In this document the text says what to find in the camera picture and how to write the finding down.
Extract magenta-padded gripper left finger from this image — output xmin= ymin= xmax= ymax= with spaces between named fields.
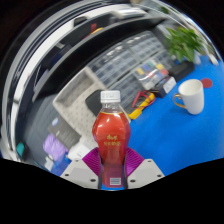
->
xmin=60 ymin=146 xmax=103 ymax=190

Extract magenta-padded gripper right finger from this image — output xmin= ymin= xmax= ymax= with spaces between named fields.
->
xmin=123 ymin=146 xmax=166 ymax=190

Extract red drink bottle white cap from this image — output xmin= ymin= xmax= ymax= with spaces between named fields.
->
xmin=92 ymin=89 xmax=132 ymax=190

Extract purple packet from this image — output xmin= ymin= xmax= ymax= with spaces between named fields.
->
xmin=42 ymin=133 xmax=69 ymax=163

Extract yellow multimeter red leads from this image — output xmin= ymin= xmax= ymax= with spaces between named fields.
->
xmin=128 ymin=91 xmax=157 ymax=120

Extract black flat device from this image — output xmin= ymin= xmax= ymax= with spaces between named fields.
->
xmin=84 ymin=89 xmax=105 ymax=117

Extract small grey drawer cabinet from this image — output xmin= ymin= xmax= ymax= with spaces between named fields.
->
xmin=154 ymin=49 xmax=176 ymax=71
xmin=113 ymin=73 xmax=148 ymax=105

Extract black box white label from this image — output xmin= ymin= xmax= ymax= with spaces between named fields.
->
xmin=155 ymin=76 xmax=177 ymax=99

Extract clear organiser with coloured parts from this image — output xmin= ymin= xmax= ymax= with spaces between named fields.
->
xmin=133 ymin=58 xmax=171 ymax=90

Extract black flat case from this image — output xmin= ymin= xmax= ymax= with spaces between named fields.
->
xmin=168 ymin=61 xmax=196 ymax=83

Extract flat round red coaster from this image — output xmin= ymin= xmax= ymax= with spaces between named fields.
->
xmin=200 ymin=77 xmax=214 ymax=89

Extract black shelf unit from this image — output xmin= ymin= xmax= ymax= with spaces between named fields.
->
xmin=0 ymin=0 xmax=174 ymax=161

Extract green potted plant white pot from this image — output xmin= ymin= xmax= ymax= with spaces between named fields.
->
xmin=163 ymin=26 xmax=209 ymax=66

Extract white mug gold handle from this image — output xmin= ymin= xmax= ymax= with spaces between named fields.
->
xmin=172 ymin=78 xmax=205 ymax=116

